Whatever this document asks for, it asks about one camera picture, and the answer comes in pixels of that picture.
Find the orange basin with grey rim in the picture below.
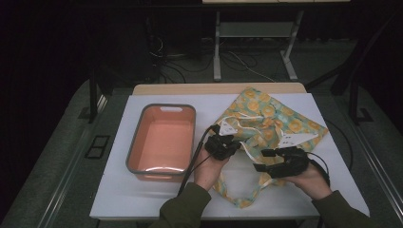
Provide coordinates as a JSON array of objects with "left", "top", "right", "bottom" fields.
[{"left": 125, "top": 103, "right": 197, "bottom": 183}]

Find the black floor socket plate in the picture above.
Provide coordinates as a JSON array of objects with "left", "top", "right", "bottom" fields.
[{"left": 84, "top": 134, "right": 111, "bottom": 161}]

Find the white board mat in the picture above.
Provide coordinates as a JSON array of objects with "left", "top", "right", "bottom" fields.
[{"left": 88, "top": 92, "right": 371, "bottom": 221}]

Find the orange print fabric bag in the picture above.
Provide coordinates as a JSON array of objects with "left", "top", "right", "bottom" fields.
[{"left": 211, "top": 86, "right": 330, "bottom": 210}]

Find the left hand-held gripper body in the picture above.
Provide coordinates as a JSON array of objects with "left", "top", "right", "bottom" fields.
[{"left": 203, "top": 120, "right": 242, "bottom": 162}]

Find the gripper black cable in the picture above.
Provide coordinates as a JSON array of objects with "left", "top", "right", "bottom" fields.
[
  {"left": 176, "top": 123, "right": 221, "bottom": 198},
  {"left": 304, "top": 119, "right": 355, "bottom": 188}
]

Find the white metal desk frame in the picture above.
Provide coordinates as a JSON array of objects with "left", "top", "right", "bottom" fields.
[{"left": 212, "top": 9, "right": 305, "bottom": 83}]

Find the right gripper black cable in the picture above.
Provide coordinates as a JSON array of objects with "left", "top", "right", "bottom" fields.
[{"left": 304, "top": 119, "right": 355, "bottom": 188}]

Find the tangle of floor cables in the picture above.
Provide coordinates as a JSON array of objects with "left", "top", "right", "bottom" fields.
[{"left": 147, "top": 33, "right": 278, "bottom": 86}]

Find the black metal stand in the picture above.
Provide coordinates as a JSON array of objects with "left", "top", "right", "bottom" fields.
[
  {"left": 347, "top": 77, "right": 375, "bottom": 126},
  {"left": 87, "top": 70, "right": 100, "bottom": 125}
]

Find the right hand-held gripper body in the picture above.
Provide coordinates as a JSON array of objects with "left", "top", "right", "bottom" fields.
[{"left": 267, "top": 132, "right": 319, "bottom": 180}]

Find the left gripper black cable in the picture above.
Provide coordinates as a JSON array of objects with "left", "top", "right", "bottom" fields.
[{"left": 176, "top": 123, "right": 221, "bottom": 198}]

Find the person's right hand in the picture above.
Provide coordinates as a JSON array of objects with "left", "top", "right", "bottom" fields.
[{"left": 284, "top": 162, "right": 334, "bottom": 201}]

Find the person's left hand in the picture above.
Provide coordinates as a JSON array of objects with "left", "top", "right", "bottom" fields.
[{"left": 193, "top": 148, "right": 230, "bottom": 192}]

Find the metal floor rail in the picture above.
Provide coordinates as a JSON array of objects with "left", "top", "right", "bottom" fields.
[
  {"left": 347, "top": 122, "right": 403, "bottom": 218},
  {"left": 37, "top": 94, "right": 109, "bottom": 228}
]

